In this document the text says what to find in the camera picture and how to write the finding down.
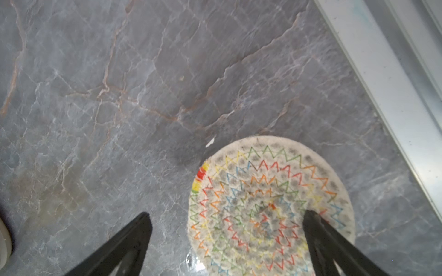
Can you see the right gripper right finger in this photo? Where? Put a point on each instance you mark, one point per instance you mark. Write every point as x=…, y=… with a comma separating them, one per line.
x=329, y=250

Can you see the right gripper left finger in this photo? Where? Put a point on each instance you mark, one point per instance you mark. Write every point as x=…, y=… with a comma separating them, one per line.
x=126, y=250

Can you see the white colourful stitched coaster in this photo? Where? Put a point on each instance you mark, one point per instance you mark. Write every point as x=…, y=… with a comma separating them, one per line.
x=247, y=203

